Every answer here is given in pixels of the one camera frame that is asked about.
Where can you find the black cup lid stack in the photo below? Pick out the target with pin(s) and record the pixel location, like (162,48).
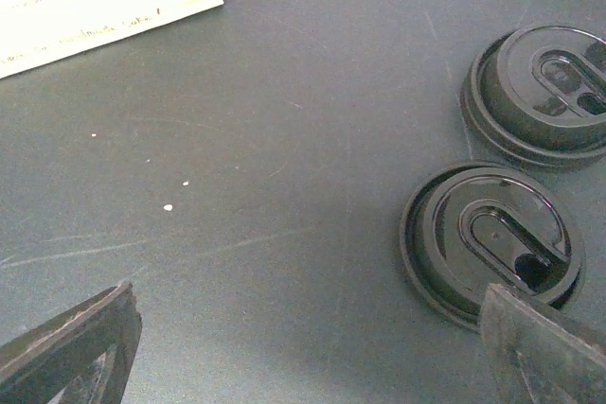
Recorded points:
(537,95)

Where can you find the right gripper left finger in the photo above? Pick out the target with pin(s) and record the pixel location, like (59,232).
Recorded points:
(83,355)

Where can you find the single black cup lid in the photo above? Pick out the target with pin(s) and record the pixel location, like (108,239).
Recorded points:
(477,223)

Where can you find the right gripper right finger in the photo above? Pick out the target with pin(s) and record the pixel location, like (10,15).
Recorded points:
(538,354)

